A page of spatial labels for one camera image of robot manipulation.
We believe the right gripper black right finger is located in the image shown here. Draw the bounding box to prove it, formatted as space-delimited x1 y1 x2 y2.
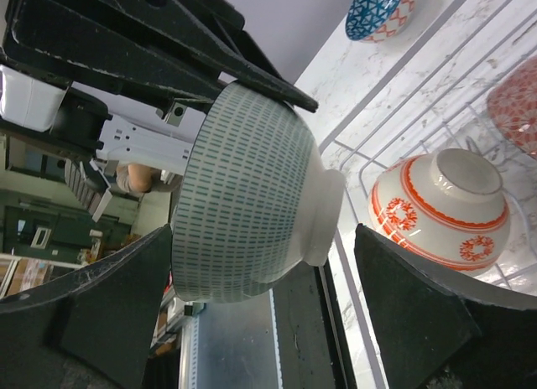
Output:
354 225 536 388

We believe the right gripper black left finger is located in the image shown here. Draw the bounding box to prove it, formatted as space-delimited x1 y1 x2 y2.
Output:
1 226 172 388

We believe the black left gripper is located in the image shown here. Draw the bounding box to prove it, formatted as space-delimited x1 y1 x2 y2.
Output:
0 0 320 113

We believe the orange white floral bowl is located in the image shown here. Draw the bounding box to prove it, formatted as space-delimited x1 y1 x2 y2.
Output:
368 148 510 276

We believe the pale green glazed bowl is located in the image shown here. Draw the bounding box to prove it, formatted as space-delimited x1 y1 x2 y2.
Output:
171 82 346 303

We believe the red floral pattern bowl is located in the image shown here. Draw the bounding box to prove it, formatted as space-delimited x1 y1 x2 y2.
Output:
487 56 536 159

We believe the blue triangle pattern bowl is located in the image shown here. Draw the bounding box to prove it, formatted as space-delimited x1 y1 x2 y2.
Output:
345 0 417 44

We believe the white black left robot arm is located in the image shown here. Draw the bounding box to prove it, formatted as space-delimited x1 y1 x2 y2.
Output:
1 0 318 174

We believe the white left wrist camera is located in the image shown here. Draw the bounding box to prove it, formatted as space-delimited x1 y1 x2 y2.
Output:
1 65 66 132

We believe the clear wire dish rack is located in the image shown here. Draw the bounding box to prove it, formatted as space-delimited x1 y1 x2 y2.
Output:
322 0 536 388

